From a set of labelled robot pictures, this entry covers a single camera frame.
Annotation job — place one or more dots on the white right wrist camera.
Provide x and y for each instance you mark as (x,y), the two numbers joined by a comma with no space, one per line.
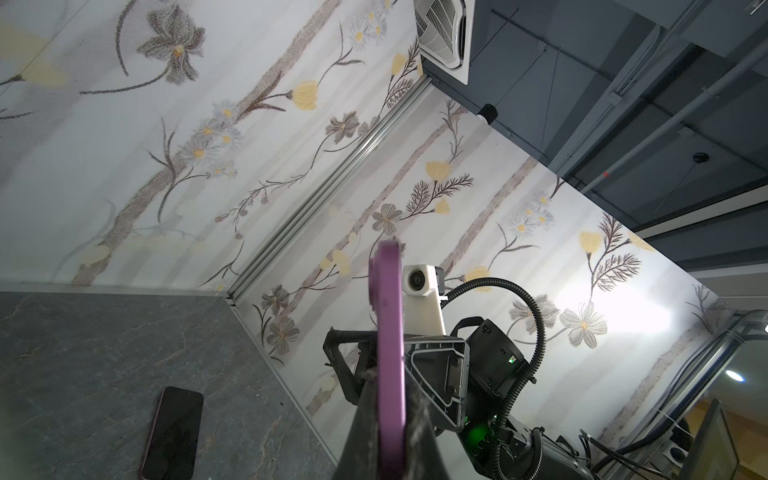
(424,289)

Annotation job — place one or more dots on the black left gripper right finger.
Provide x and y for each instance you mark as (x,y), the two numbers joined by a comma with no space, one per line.
(423,460)

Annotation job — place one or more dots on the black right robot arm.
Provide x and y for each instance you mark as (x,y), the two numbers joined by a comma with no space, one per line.
(497,446)

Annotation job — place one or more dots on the grey ceiling pipe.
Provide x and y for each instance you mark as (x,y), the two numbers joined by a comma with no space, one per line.
(708,93)

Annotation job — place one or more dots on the black phone right back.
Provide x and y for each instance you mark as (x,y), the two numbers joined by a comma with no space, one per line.
(171,449)

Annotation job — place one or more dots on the pink phone case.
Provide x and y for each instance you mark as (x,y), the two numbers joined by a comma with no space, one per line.
(385,298)

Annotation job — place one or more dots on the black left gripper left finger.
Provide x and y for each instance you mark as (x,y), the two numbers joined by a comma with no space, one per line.
(360,456)

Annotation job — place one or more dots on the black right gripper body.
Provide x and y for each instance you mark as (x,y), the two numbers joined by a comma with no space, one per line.
(439,368)

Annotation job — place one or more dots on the ceiling air conditioner vent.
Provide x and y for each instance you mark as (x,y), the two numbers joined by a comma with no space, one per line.
(445,31)

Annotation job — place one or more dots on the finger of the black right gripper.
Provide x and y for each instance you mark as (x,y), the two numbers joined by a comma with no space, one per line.
(352,355)

